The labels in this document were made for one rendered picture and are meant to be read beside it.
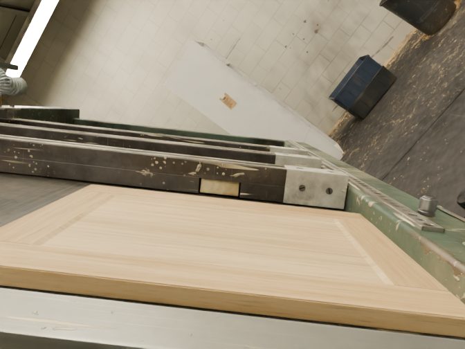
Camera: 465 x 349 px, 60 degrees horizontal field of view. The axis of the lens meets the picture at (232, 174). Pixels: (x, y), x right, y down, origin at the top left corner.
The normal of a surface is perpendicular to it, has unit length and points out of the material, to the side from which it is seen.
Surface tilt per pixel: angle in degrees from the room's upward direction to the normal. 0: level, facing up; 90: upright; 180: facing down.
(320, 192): 90
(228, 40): 90
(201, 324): 60
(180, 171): 90
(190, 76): 90
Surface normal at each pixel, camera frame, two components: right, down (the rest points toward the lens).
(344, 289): 0.11, -0.98
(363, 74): -0.06, 0.21
